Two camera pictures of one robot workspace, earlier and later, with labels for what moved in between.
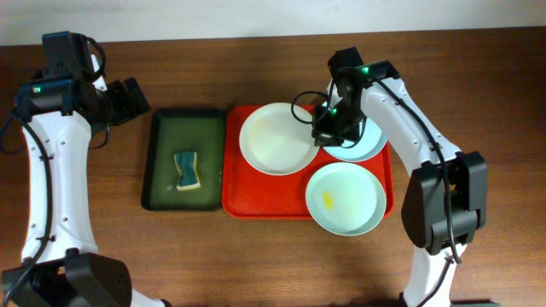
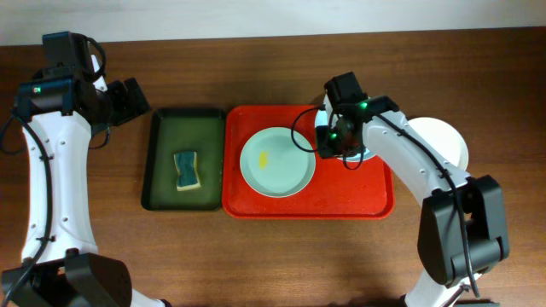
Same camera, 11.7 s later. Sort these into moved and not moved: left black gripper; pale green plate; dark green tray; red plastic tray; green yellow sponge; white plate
Moved: white plate; pale green plate
Not moved: dark green tray; red plastic tray; left black gripper; green yellow sponge
